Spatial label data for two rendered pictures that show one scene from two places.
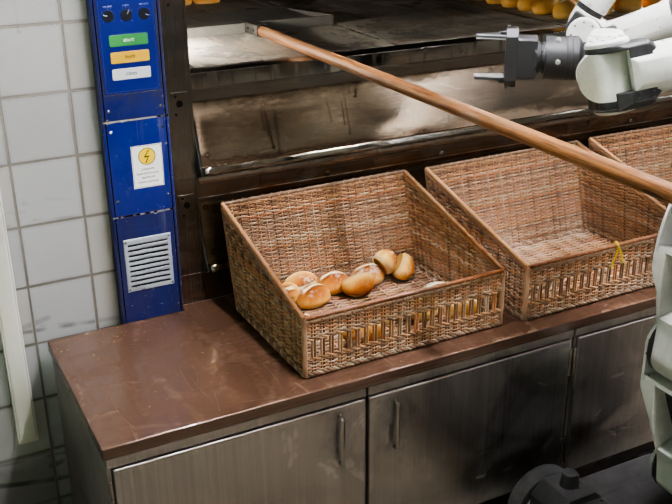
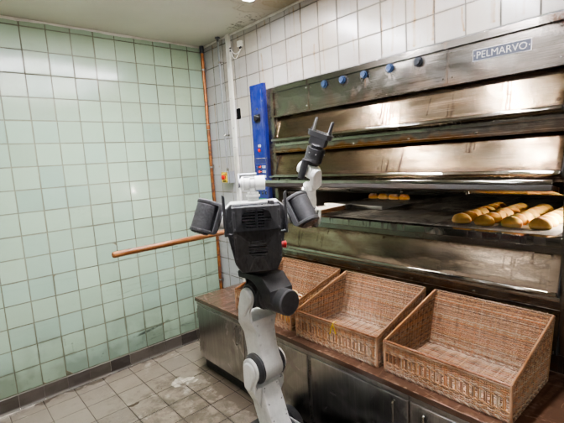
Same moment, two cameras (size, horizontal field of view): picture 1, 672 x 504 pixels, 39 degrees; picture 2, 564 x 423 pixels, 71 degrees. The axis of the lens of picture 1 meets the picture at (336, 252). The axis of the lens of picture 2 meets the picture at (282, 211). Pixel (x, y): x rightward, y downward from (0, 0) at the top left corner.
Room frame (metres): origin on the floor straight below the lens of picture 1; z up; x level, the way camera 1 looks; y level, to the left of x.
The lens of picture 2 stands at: (1.55, -2.55, 1.58)
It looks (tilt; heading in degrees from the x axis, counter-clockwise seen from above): 7 degrees down; 76
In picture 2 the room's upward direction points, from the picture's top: 3 degrees counter-clockwise
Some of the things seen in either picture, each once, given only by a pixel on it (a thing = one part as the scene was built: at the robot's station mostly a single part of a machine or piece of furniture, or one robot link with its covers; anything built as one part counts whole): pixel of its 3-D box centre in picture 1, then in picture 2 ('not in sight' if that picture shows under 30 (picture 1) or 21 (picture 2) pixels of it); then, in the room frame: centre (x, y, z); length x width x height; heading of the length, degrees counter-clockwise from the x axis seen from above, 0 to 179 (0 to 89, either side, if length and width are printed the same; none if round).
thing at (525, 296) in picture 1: (552, 221); (359, 311); (2.46, -0.60, 0.72); 0.56 x 0.49 x 0.28; 118
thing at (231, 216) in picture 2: not in sight; (256, 232); (1.87, -0.83, 1.27); 0.34 x 0.30 x 0.36; 172
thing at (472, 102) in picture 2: not in sight; (378, 115); (2.69, -0.45, 1.80); 1.79 x 0.11 x 0.19; 117
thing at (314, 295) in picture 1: (313, 294); not in sight; (2.22, 0.06, 0.62); 0.10 x 0.07 x 0.05; 130
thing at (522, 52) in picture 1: (534, 57); not in sight; (1.95, -0.41, 1.28); 0.12 x 0.10 x 0.13; 82
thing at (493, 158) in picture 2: not in sight; (379, 160); (2.69, -0.45, 1.54); 1.79 x 0.11 x 0.19; 117
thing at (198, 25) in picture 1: (226, 18); (365, 203); (2.98, 0.33, 1.20); 0.55 x 0.36 x 0.03; 118
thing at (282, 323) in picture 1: (360, 262); (286, 289); (2.19, -0.06, 0.72); 0.56 x 0.49 x 0.28; 118
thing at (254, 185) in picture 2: not in sight; (253, 185); (1.88, -0.77, 1.47); 0.10 x 0.07 x 0.09; 172
